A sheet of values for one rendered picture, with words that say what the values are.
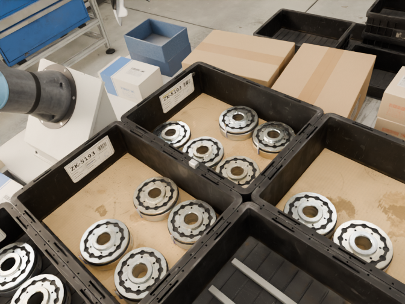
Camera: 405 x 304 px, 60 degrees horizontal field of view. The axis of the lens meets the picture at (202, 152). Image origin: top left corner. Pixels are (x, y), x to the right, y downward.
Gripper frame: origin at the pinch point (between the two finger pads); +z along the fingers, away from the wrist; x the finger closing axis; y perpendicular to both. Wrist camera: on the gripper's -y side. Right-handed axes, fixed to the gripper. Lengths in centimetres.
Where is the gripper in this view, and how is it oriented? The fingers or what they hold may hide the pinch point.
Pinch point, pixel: (134, 13)
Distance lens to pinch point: 134.5
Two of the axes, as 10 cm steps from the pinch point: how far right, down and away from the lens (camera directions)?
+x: 5.9, -7.1, 3.7
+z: 2.1, 5.8, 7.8
